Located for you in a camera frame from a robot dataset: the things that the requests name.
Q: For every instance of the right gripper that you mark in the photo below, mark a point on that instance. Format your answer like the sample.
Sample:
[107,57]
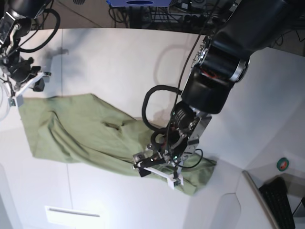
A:
[22,75]

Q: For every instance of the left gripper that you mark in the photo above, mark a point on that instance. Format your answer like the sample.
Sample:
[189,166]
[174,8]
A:
[164,158]

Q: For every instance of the green t-shirt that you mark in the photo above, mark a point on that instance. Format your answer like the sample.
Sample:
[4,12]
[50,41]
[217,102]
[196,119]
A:
[83,129]

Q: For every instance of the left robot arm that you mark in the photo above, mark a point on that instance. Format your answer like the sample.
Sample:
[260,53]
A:
[221,62]

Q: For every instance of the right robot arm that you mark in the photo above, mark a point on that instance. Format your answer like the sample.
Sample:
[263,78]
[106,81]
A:
[17,18]

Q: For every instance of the white table slot plate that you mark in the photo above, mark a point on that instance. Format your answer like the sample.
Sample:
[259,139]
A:
[74,218]

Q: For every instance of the grey laptop edge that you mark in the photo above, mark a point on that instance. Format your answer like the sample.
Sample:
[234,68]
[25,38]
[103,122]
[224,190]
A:
[264,207]

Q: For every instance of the black keyboard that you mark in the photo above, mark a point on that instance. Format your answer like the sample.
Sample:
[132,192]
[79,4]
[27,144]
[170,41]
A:
[275,195]

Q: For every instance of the green tape roll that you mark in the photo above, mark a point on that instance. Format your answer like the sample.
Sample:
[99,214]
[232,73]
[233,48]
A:
[282,164]

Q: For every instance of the black power strip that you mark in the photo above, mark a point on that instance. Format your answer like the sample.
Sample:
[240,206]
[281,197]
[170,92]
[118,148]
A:
[196,21]

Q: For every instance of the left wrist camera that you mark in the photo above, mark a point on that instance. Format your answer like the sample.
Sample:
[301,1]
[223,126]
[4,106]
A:
[175,182]

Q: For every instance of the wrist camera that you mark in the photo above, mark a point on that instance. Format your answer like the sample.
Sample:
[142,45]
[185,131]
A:
[16,101]
[175,182]

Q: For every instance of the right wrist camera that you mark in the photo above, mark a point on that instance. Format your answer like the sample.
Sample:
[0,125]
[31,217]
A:
[16,101]

